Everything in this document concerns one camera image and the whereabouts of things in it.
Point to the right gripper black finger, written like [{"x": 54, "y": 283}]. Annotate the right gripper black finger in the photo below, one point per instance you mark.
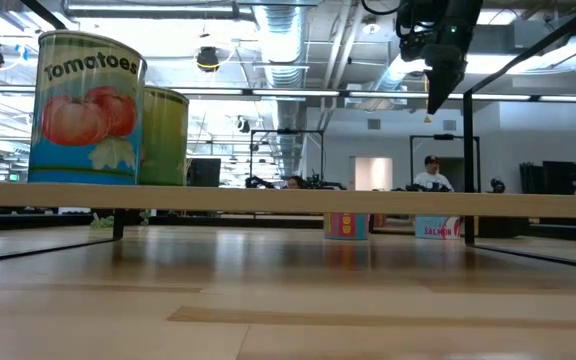
[{"x": 440, "y": 80}]

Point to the salmon tin can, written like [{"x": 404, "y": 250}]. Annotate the salmon tin can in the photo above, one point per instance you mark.
[{"x": 435, "y": 229}]

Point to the pink and teal tin can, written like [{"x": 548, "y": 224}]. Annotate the pink and teal tin can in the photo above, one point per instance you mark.
[{"x": 345, "y": 227}]

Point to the green label tin can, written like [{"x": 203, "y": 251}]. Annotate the green label tin can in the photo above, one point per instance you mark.
[{"x": 165, "y": 140}]

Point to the tomatoes label tin can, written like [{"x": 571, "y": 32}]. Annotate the tomatoes label tin can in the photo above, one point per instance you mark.
[{"x": 88, "y": 115}]

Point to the black background robot arm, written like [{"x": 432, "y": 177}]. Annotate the black background robot arm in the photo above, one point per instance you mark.
[
  {"x": 258, "y": 183},
  {"x": 497, "y": 186},
  {"x": 320, "y": 184}
]

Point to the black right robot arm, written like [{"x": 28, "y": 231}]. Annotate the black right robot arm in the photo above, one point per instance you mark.
[{"x": 468, "y": 15}]

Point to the person with cap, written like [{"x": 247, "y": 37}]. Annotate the person with cap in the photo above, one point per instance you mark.
[{"x": 433, "y": 181}]

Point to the long ceiling light strip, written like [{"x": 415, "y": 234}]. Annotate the long ceiling light strip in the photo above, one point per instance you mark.
[
  {"x": 568, "y": 98},
  {"x": 268, "y": 92}
]

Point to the black equipment cases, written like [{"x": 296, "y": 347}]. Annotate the black equipment cases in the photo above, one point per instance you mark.
[{"x": 558, "y": 177}]

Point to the clear acrylic tray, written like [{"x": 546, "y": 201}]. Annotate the clear acrylic tray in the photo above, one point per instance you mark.
[{"x": 288, "y": 200}]

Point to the black background monitor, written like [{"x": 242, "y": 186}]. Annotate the black background monitor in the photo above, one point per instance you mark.
[{"x": 204, "y": 172}]

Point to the small green succulent plant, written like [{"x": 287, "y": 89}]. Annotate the small green succulent plant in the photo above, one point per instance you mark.
[{"x": 102, "y": 221}]

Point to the green exit sign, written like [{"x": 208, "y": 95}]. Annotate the green exit sign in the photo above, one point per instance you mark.
[{"x": 14, "y": 176}]

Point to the wall air vent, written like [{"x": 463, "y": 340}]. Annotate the wall air vent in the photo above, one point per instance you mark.
[
  {"x": 449, "y": 125},
  {"x": 374, "y": 124}
]

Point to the silver ceiling air duct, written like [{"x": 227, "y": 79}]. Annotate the silver ceiling air duct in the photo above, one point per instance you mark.
[{"x": 283, "y": 45}]

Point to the black metal rig frame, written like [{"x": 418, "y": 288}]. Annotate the black metal rig frame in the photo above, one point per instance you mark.
[{"x": 218, "y": 221}]

